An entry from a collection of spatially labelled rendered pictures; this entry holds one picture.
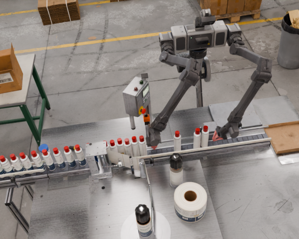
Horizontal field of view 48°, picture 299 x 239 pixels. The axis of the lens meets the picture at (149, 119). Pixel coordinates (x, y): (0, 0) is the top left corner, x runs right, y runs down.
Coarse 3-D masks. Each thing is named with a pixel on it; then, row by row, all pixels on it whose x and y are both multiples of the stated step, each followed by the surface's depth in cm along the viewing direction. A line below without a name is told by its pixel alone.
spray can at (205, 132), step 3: (204, 126) 234; (207, 126) 234; (204, 129) 233; (207, 129) 234; (204, 132) 235; (207, 132) 235; (204, 135) 236; (207, 135) 236; (201, 138) 242; (204, 138) 239; (207, 138) 239; (201, 141) 243; (204, 141) 241; (207, 141) 242; (201, 144) 245; (204, 144) 243; (207, 144) 245
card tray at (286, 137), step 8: (296, 120) 260; (264, 128) 261; (272, 128) 261; (280, 128) 261; (288, 128) 260; (296, 128) 260; (272, 136) 256; (280, 136) 255; (288, 136) 254; (296, 136) 254; (272, 144) 250; (280, 144) 250; (288, 144) 249; (296, 144) 249; (280, 152) 243; (288, 152) 244
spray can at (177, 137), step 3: (177, 132) 232; (174, 135) 235; (177, 135) 232; (180, 135) 235; (174, 138) 234; (177, 138) 233; (180, 138) 235; (174, 141) 237; (177, 141) 235; (180, 141) 237; (174, 144) 239; (177, 144) 237; (180, 144) 239; (174, 147) 242; (177, 147) 240; (180, 147) 242; (174, 150) 244; (177, 150) 242; (180, 150) 244
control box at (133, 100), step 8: (136, 80) 213; (144, 80) 212; (128, 88) 208; (128, 96) 206; (136, 96) 203; (144, 96) 213; (128, 104) 211; (136, 104) 208; (144, 104) 217; (128, 112) 217; (136, 112) 213
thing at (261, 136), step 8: (248, 136) 251; (256, 136) 251; (264, 136) 250; (192, 144) 250; (200, 144) 249; (208, 144) 248; (216, 144) 248; (248, 144) 246; (152, 152) 247; (160, 152) 246; (192, 152) 244; (56, 168) 242; (72, 168) 242; (80, 168) 241
